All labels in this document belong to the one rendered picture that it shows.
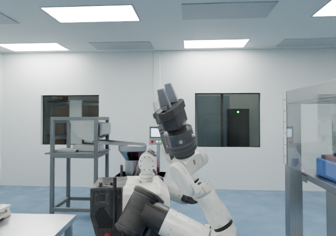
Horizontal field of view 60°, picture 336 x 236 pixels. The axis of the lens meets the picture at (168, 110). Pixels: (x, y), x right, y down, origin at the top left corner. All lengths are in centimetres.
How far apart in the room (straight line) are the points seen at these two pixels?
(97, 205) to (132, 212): 22
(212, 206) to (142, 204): 22
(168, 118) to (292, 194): 85
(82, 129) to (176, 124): 369
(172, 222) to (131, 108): 535
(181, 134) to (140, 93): 539
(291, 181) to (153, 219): 74
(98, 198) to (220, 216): 46
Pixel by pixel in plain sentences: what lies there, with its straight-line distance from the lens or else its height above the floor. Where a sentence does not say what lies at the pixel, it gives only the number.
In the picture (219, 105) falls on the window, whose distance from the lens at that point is 624.
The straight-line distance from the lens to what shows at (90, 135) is 443.
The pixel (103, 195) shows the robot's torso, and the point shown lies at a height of 121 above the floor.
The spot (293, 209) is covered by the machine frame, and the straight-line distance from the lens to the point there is 151.
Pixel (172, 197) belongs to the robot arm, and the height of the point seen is 111.
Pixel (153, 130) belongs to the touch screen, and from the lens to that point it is 380.
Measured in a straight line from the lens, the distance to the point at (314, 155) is 120.
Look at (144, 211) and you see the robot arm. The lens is 98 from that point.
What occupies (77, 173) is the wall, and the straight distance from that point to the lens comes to 667.
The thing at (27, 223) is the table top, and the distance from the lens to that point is 210.
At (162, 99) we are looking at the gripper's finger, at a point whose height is 155.
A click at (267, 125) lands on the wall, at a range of 631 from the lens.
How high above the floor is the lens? 151
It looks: 1 degrees up
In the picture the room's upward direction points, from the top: straight up
